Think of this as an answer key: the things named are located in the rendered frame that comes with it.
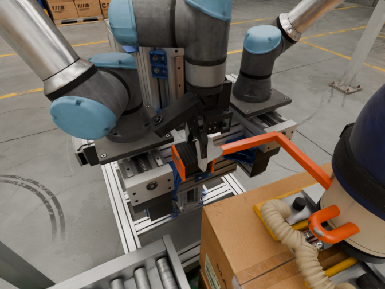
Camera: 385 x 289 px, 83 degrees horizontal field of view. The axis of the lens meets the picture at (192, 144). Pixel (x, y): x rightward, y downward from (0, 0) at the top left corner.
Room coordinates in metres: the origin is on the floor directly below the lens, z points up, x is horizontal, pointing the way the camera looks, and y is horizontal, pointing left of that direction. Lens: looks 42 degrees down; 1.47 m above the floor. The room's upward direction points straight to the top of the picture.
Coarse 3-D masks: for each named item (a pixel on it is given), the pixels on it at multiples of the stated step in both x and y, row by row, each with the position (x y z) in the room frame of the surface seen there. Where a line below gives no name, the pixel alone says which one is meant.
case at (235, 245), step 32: (256, 192) 0.38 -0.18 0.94; (224, 224) 0.28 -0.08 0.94; (256, 224) 0.28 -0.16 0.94; (224, 256) 0.21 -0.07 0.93; (256, 256) 0.20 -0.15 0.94; (288, 256) 0.20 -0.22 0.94; (320, 256) 0.20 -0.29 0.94; (224, 288) 0.18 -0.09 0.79; (256, 288) 0.14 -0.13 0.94; (288, 288) 0.14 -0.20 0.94
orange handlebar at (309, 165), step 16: (224, 144) 0.43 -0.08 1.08; (240, 144) 0.43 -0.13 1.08; (256, 144) 0.44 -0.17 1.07; (288, 144) 0.43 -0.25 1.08; (304, 160) 0.37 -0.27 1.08; (320, 176) 0.32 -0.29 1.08; (336, 208) 0.24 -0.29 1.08; (320, 224) 0.21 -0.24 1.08; (352, 224) 0.20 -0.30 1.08; (336, 240) 0.18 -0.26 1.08
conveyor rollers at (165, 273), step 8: (160, 264) 0.32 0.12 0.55; (168, 264) 0.33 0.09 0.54; (136, 272) 0.30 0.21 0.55; (144, 272) 0.30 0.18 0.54; (160, 272) 0.30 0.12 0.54; (168, 272) 0.30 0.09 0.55; (120, 280) 0.27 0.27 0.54; (136, 280) 0.27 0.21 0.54; (144, 280) 0.27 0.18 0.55; (168, 280) 0.27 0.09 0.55; (112, 288) 0.24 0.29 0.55; (120, 288) 0.24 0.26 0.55; (144, 288) 0.24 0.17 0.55; (168, 288) 0.24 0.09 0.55; (176, 288) 0.24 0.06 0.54
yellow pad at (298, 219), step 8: (312, 184) 0.39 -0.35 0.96; (288, 192) 0.36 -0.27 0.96; (296, 192) 0.36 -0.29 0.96; (288, 200) 0.33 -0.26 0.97; (296, 200) 0.32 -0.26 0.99; (304, 200) 0.32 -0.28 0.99; (256, 208) 0.31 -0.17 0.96; (296, 208) 0.31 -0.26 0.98; (304, 208) 0.31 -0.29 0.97; (312, 208) 0.31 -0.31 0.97; (296, 216) 0.29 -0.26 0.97; (304, 216) 0.29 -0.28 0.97; (264, 224) 0.28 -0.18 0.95; (296, 224) 0.27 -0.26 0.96; (304, 224) 0.27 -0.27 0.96
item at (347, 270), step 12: (336, 264) 0.18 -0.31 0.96; (348, 264) 0.18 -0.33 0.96; (360, 264) 0.18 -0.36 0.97; (336, 276) 0.15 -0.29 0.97; (348, 276) 0.15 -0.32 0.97; (360, 276) 0.15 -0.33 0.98; (372, 276) 0.15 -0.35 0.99; (360, 288) 0.13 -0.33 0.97; (372, 288) 0.13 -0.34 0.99; (384, 288) 0.13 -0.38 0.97
